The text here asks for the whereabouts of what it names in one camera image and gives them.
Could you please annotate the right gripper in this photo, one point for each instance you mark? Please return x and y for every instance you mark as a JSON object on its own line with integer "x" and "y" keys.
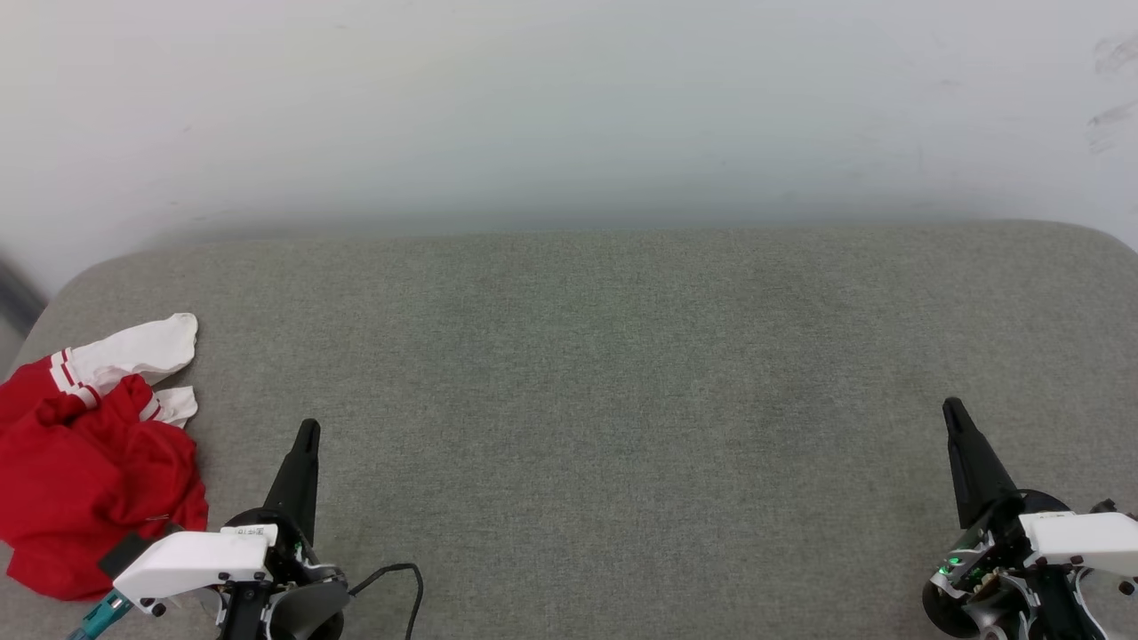
{"x": 996, "y": 578}

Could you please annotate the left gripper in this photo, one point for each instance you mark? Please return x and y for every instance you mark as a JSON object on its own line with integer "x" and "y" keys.
{"x": 293, "y": 569}

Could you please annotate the red and white jersey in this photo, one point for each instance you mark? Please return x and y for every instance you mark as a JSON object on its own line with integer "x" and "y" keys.
{"x": 80, "y": 480}

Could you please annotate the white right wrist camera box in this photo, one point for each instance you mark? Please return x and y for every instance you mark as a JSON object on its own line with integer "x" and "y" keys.
{"x": 1085, "y": 538}

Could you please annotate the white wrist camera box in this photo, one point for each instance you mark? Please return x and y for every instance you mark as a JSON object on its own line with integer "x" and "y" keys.
{"x": 1085, "y": 538}
{"x": 191, "y": 560}

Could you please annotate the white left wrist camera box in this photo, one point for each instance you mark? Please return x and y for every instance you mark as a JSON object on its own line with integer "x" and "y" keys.
{"x": 191, "y": 560}

